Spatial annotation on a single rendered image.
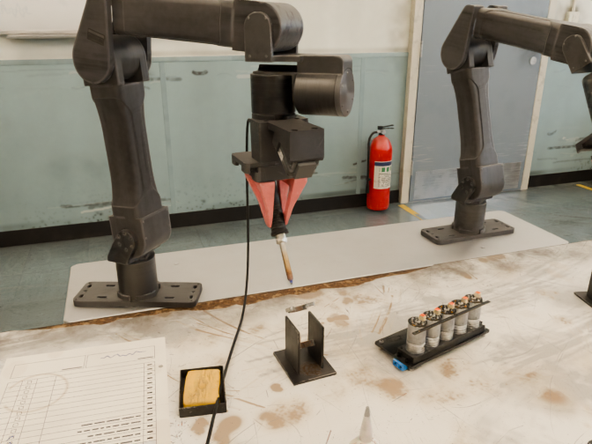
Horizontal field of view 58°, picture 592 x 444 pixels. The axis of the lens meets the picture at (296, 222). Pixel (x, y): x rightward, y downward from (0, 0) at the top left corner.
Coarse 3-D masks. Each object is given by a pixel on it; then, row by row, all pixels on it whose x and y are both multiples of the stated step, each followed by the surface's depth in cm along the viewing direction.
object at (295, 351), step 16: (304, 304) 70; (288, 320) 69; (288, 336) 70; (320, 336) 69; (288, 352) 71; (304, 352) 73; (320, 352) 69; (288, 368) 70; (304, 368) 70; (320, 368) 70
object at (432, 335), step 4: (428, 320) 70; (428, 324) 71; (440, 324) 71; (432, 328) 71; (436, 328) 71; (428, 332) 71; (432, 332) 71; (436, 332) 71; (428, 336) 71; (432, 336) 71; (436, 336) 71; (428, 340) 71; (432, 340) 71; (436, 340) 71; (428, 344) 72; (432, 344) 71; (436, 344) 72
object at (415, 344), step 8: (416, 320) 70; (408, 328) 70; (416, 328) 69; (408, 336) 70; (416, 336) 69; (424, 336) 69; (408, 344) 70; (416, 344) 70; (424, 344) 70; (416, 352) 70
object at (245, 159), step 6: (252, 114) 67; (288, 114) 69; (294, 114) 69; (264, 120) 66; (270, 120) 66; (234, 156) 69; (240, 156) 69; (246, 156) 69; (234, 162) 70; (240, 162) 67; (246, 162) 66; (252, 162) 66; (258, 162) 66; (270, 162) 67; (276, 162) 67; (246, 168) 66; (252, 168) 67
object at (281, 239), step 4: (276, 236) 72; (280, 236) 72; (284, 236) 72; (276, 240) 73; (280, 240) 72; (284, 240) 72; (280, 244) 72; (284, 244) 72; (280, 248) 72; (284, 248) 72; (284, 252) 72; (284, 256) 72; (284, 260) 72; (288, 260) 72; (288, 264) 72; (288, 268) 71; (288, 272) 71; (288, 276) 71; (292, 276) 72; (288, 280) 71
